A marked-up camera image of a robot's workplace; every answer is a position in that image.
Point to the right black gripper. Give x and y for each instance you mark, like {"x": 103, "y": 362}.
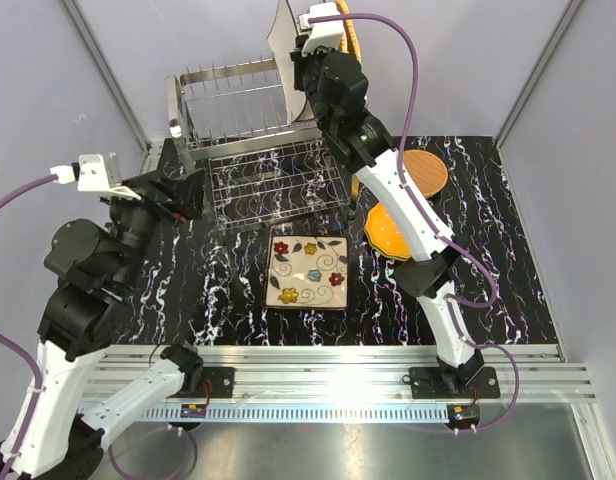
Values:
{"x": 300, "y": 61}

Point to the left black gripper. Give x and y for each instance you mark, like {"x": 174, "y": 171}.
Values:
{"x": 189, "y": 203}

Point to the grey square plate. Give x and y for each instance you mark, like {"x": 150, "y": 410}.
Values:
{"x": 281, "y": 40}

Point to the woven orange rattan plate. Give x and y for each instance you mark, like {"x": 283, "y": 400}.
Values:
{"x": 427, "y": 170}

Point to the orange polka dot plate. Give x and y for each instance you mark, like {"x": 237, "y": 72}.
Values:
{"x": 379, "y": 213}

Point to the floral square plate dark rim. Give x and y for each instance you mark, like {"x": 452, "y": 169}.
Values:
{"x": 302, "y": 307}

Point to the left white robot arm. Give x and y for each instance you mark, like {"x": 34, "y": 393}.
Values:
{"x": 97, "y": 270}

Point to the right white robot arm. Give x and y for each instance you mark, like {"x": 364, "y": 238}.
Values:
{"x": 335, "y": 89}

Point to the steel two-tier dish rack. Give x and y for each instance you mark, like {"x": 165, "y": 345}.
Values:
{"x": 248, "y": 150}

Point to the rear woven yellow basket plate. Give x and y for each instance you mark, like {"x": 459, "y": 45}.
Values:
{"x": 349, "y": 43}

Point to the black marble pattern mat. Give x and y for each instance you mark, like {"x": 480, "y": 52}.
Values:
{"x": 204, "y": 281}

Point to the left small control board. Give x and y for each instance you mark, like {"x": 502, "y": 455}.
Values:
{"x": 194, "y": 411}

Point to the small control board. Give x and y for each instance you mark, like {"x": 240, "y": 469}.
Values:
{"x": 194, "y": 411}
{"x": 463, "y": 416}

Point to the right small control board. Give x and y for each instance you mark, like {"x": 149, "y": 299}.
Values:
{"x": 463, "y": 416}

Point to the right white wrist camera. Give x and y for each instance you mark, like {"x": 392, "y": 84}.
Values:
{"x": 320, "y": 34}

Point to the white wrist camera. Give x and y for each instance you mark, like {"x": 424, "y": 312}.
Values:
{"x": 320, "y": 34}
{"x": 96, "y": 174}

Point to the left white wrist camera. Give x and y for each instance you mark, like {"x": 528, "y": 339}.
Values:
{"x": 96, "y": 174}

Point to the left aluminium frame post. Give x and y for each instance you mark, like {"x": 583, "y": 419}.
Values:
{"x": 84, "y": 32}

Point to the aluminium frame post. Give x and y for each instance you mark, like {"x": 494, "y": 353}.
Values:
{"x": 84, "y": 32}
{"x": 561, "y": 29}

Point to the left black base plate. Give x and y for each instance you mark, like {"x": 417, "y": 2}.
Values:
{"x": 216, "y": 381}

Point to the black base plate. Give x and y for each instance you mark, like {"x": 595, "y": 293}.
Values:
{"x": 216, "y": 381}
{"x": 427, "y": 383}

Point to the right aluminium frame post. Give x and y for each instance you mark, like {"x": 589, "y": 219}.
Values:
{"x": 561, "y": 29}

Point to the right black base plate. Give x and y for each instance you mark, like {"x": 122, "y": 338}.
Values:
{"x": 427, "y": 383}

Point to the slotted cable duct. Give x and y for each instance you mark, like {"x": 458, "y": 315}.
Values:
{"x": 306, "y": 413}

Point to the aluminium mounting rail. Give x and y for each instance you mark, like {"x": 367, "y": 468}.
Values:
{"x": 373, "y": 374}

